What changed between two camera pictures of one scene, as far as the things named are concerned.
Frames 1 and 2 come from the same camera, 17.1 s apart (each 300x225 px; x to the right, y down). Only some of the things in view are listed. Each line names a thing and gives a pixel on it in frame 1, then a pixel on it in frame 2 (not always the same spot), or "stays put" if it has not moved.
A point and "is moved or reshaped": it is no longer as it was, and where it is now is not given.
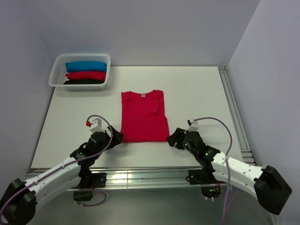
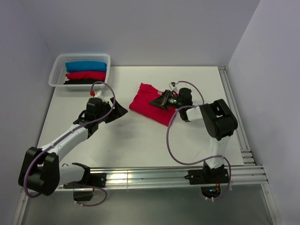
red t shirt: (143, 119) is moved or reshaped
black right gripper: (177, 136) to (162, 102)
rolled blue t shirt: (86, 66) stays put
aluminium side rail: (236, 116) stays put
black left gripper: (116, 138) to (117, 112)
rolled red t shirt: (74, 75) stays put
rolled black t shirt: (84, 81) stays put
